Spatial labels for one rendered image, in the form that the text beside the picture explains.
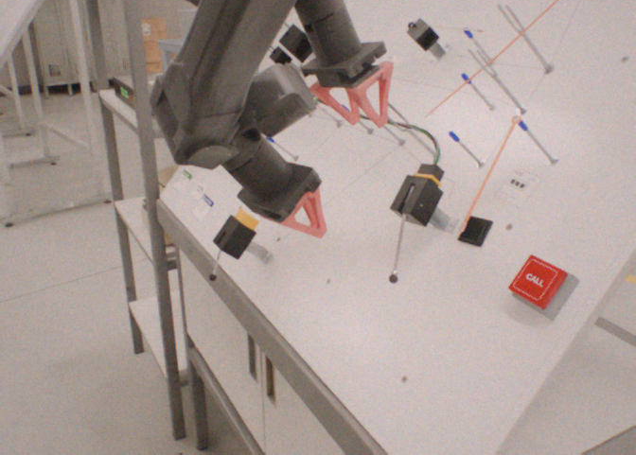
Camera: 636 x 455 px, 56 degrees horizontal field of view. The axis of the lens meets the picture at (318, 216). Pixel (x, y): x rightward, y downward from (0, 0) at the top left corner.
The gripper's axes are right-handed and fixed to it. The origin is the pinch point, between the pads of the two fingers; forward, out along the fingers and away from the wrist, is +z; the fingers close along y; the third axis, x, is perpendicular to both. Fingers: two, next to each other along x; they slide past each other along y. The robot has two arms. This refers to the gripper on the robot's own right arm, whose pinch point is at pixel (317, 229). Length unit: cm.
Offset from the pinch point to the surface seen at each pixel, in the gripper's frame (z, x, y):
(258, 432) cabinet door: 53, 29, 44
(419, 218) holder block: 10.8, -10.9, -2.4
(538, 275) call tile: 14.5, -9.7, -20.1
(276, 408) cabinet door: 42, 22, 32
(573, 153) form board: 14.8, -28.0, -14.7
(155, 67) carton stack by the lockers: 168, -203, 746
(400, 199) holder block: 8.6, -11.9, 0.6
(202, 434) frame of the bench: 86, 46, 100
